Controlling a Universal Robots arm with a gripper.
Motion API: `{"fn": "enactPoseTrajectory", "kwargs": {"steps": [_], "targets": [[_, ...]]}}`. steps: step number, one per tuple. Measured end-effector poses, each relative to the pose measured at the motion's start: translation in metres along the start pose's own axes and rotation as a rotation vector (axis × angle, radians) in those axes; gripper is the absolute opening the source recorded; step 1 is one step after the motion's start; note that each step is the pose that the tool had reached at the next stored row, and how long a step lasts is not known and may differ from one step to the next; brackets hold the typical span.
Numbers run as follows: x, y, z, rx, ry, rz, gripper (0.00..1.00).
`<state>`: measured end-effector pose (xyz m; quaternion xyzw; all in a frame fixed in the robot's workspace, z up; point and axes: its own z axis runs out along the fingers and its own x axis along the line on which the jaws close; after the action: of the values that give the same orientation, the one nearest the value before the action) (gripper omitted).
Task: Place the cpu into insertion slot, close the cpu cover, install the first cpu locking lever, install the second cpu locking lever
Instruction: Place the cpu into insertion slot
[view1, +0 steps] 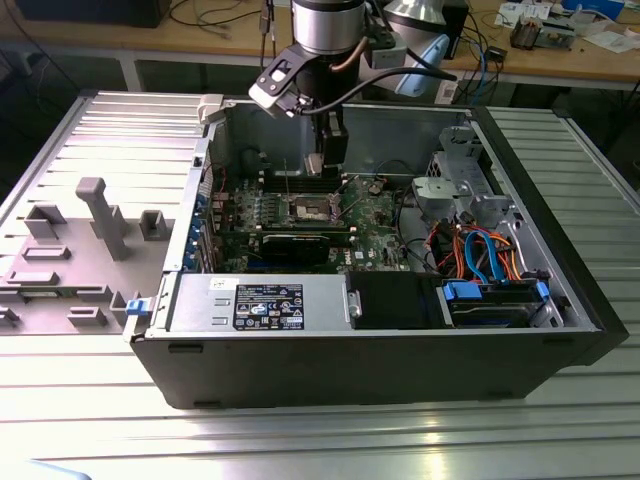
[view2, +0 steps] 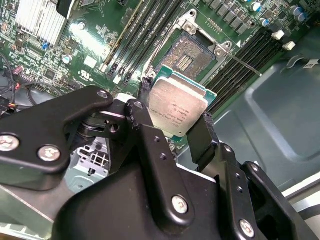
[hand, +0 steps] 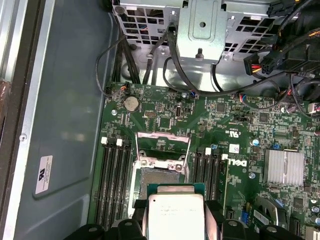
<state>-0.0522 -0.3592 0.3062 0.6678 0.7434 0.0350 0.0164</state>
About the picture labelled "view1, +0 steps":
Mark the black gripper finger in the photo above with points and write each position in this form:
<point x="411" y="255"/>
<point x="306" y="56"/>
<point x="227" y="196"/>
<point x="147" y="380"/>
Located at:
<point x="336" y="147"/>

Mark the silver CPU plate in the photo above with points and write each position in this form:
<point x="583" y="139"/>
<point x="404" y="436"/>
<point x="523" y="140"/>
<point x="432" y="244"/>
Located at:
<point x="314" y="165"/>

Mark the thin metal locking lever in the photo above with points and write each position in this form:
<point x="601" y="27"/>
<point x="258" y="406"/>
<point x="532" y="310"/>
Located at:
<point x="348" y="184"/>
<point x="287" y="180"/>

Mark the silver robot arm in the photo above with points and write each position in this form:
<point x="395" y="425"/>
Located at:
<point x="325" y="25"/>

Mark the black RAM slot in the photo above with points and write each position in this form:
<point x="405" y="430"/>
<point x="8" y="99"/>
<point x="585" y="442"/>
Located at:
<point x="277" y="178"/>
<point x="310" y="188"/>
<point x="340" y="235"/>
<point x="300" y="225"/>

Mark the blue expansion slot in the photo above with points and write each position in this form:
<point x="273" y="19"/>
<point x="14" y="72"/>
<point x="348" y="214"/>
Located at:
<point x="256" y="261"/>

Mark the silver coin battery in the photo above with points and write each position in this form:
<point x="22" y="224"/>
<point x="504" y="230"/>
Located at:
<point x="375" y="189"/>

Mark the green motherboard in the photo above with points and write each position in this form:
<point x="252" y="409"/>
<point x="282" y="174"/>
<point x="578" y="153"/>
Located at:
<point x="375" y="235"/>

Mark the black graphics card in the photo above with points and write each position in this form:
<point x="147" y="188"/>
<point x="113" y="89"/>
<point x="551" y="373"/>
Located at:
<point x="295" y="247"/>

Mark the silver metal drive cage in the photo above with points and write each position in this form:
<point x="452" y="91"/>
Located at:
<point x="440" y="190"/>

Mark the grey case latch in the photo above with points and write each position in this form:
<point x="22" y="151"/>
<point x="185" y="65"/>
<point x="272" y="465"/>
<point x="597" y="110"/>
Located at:
<point x="210" y="107"/>

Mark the black upright device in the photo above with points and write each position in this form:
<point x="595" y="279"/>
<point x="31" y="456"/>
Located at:
<point x="460" y="30"/>

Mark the black plastic shroud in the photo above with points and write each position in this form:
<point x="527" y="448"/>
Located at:
<point x="390" y="300"/>

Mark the small black adapter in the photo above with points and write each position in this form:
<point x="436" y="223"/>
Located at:
<point x="497" y="52"/>

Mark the hard disk in blue carrier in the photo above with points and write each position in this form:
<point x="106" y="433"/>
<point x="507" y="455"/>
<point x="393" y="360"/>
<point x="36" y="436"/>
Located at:
<point x="460" y="291"/>

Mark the white paper sheets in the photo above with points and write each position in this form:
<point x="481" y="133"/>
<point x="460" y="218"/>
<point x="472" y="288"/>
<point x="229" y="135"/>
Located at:
<point x="510" y="12"/>

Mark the silver power supply unit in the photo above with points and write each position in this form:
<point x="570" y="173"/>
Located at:
<point x="200" y="300"/>

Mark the copper coil device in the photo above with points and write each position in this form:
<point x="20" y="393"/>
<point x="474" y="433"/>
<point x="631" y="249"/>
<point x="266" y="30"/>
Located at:
<point x="525" y="35"/>

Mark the black PC case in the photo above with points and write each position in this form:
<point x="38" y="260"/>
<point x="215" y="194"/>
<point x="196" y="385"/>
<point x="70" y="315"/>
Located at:
<point x="350" y="370"/>

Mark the wooden desk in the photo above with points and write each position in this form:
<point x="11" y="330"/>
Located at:
<point x="550" y="65"/>

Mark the grey metal device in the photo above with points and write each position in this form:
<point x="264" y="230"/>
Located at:
<point x="557" y="32"/>

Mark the large black box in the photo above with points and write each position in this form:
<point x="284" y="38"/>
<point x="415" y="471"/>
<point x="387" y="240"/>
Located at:
<point x="90" y="12"/>

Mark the blue case latch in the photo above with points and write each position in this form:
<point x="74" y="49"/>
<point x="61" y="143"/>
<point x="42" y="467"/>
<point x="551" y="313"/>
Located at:
<point x="137" y="307"/>

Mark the grey parts rack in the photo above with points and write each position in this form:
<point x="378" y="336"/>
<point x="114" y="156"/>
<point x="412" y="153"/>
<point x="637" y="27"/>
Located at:
<point x="75" y="250"/>

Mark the white paper sheet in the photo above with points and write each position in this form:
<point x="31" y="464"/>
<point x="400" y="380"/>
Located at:
<point x="612" y="41"/>

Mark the pale blue plastic object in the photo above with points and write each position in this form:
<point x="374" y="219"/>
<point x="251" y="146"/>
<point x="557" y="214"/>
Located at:
<point x="55" y="472"/>

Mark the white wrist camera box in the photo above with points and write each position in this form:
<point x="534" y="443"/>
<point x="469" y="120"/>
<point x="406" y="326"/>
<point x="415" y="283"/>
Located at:
<point x="267" y="97"/>

